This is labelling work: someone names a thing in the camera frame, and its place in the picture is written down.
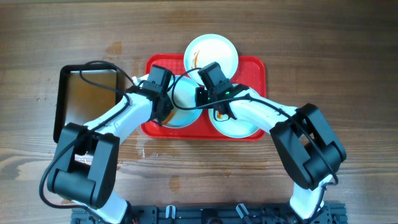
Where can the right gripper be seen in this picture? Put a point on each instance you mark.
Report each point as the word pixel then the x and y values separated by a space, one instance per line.
pixel 200 91

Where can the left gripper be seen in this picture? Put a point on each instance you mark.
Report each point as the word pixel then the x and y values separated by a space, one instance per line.
pixel 168 104

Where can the white plate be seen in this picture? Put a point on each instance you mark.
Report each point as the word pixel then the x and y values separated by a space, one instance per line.
pixel 184 96
pixel 209 48
pixel 232 128

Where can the white plate top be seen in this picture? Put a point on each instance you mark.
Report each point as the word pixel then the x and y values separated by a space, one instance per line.
pixel 209 48

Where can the orange green sponge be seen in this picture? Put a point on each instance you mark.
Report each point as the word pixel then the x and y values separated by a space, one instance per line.
pixel 168 117

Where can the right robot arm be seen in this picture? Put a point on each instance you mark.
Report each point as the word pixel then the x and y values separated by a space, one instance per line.
pixel 309 149

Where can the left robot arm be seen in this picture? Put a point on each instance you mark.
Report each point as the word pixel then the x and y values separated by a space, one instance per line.
pixel 83 169

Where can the red plastic tray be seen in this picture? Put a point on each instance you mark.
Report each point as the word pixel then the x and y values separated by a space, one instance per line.
pixel 251 72

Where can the black water tray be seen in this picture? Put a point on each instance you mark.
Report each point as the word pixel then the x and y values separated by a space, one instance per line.
pixel 78 101

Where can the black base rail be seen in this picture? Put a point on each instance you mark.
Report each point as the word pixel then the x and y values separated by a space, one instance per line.
pixel 330 213

